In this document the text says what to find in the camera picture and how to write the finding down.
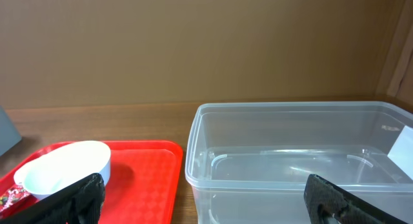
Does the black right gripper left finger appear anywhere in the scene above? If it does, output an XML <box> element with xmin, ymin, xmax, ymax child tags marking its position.
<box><xmin>1</xmin><ymin>173</ymin><xmax>105</xmax><ymax>224</ymax></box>

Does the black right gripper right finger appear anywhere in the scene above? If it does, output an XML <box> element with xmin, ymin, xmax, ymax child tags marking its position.
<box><xmin>304</xmin><ymin>174</ymin><xmax>407</xmax><ymax>224</ymax></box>

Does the light blue bowl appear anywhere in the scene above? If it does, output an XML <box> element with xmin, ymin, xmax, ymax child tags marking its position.
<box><xmin>13</xmin><ymin>141</ymin><xmax>111</xmax><ymax>200</ymax></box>

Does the grey dishwasher rack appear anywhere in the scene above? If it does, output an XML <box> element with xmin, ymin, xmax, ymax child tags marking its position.
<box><xmin>0</xmin><ymin>107</ymin><xmax>22</xmax><ymax>156</ymax></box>

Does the red plastic tray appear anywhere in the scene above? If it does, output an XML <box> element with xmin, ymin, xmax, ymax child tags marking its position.
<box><xmin>1</xmin><ymin>141</ymin><xmax>183</xmax><ymax>224</ymax></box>

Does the red snack wrapper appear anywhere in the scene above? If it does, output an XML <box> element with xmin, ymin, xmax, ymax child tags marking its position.
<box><xmin>1</xmin><ymin>185</ymin><xmax>30</xmax><ymax>212</ymax></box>

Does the clear plastic bin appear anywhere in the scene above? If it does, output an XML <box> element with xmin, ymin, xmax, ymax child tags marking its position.
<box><xmin>185</xmin><ymin>101</ymin><xmax>412</xmax><ymax>224</ymax></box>

